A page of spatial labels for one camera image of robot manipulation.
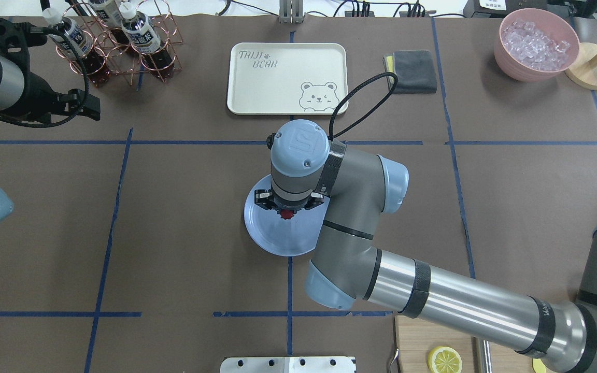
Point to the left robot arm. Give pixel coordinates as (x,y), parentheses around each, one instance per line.
(12,84)

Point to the red strawberry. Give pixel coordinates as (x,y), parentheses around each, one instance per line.
(286,214)

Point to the aluminium frame post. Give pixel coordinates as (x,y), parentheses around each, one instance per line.
(291,12)

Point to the half lemon slice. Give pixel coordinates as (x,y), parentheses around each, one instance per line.
(444,359)

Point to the steel cylinder tool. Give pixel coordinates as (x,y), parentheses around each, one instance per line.
(483,355)

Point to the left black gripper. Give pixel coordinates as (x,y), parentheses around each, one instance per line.
(35,96)

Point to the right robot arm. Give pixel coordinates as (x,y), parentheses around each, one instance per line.
(519,271)

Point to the pink bowl of ice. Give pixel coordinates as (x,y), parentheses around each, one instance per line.
(534,45)

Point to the yellow plastic knife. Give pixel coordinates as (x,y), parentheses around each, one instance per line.
(538,366)

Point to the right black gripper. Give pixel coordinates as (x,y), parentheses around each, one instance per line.
(264,200)

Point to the cream bear tray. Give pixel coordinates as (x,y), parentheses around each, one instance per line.
(280,78)

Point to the dark drink bottle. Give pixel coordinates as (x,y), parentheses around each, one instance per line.
(141,32)
(109,15)
(76,45)

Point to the wooden cutting board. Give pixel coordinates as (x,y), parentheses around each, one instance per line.
(415,338)

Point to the copper wire bottle rack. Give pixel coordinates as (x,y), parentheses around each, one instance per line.
(100,26)

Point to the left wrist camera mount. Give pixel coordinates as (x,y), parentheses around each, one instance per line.
(16,37)

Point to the blue plate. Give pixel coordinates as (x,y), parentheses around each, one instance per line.
(291,237)

